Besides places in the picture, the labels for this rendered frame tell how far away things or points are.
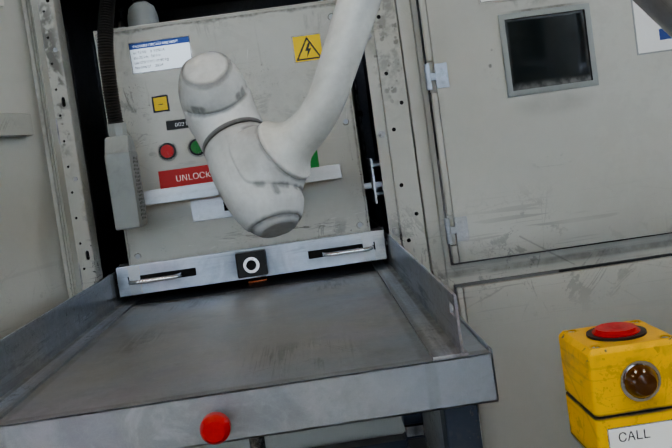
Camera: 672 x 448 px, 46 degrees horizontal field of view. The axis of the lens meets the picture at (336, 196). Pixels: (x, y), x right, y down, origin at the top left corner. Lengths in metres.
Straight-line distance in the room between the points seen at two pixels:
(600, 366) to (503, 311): 0.91
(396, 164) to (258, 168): 0.51
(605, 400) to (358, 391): 0.30
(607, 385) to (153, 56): 1.16
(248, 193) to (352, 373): 0.33
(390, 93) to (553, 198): 0.38
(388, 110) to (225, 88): 0.48
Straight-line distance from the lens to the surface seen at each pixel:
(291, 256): 1.58
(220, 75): 1.15
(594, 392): 0.69
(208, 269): 1.59
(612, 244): 1.66
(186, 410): 0.91
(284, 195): 1.09
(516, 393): 1.64
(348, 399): 0.90
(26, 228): 1.53
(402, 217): 1.55
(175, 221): 1.60
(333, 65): 1.08
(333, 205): 1.58
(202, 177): 1.59
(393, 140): 1.54
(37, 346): 1.20
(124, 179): 1.50
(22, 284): 1.51
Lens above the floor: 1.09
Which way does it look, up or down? 3 degrees down
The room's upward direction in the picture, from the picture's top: 8 degrees counter-clockwise
